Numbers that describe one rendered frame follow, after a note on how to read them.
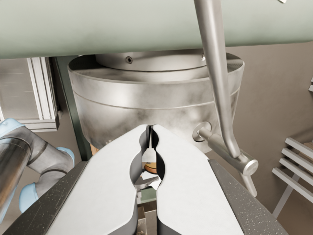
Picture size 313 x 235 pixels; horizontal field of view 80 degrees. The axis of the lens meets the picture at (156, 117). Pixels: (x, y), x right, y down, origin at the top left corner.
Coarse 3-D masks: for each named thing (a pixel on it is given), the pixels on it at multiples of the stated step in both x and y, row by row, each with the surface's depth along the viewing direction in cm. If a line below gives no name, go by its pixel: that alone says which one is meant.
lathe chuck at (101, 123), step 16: (80, 96) 28; (80, 112) 31; (96, 112) 27; (112, 112) 25; (128, 112) 24; (144, 112) 24; (160, 112) 24; (176, 112) 24; (192, 112) 25; (208, 112) 26; (96, 128) 28; (112, 128) 27; (128, 128) 26; (176, 128) 25; (192, 128) 26; (96, 144) 30; (192, 144) 28; (144, 160) 28
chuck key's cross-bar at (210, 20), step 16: (208, 0) 8; (208, 16) 9; (208, 32) 9; (208, 48) 10; (224, 48) 11; (208, 64) 11; (224, 64) 11; (224, 80) 12; (224, 96) 14; (224, 112) 15; (224, 128) 17; (240, 176) 24; (256, 192) 27
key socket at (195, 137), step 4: (200, 124) 27; (204, 124) 27; (208, 124) 27; (196, 128) 27; (200, 128) 27; (208, 128) 28; (196, 132) 27; (192, 136) 27; (196, 136) 27; (196, 140) 28; (200, 140) 28
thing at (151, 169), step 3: (153, 162) 43; (147, 165) 45; (150, 165) 44; (153, 165) 44; (144, 168) 47; (147, 168) 46; (150, 168) 45; (153, 168) 45; (147, 171) 47; (150, 171) 46; (153, 171) 45; (156, 174) 46
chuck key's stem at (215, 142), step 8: (200, 136) 27; (208, 136) 25; (216, 136) 24; (208, 144) 25; (216, 144) 24; (224, 144) 23; (216, 152) 24; (224, 152) 22; (232, 160) 21; (240, 160) 20; (248, 160) 20; (256, 160) 20; (240, 168) 20; (248, 168) 20; (256, 168) 21
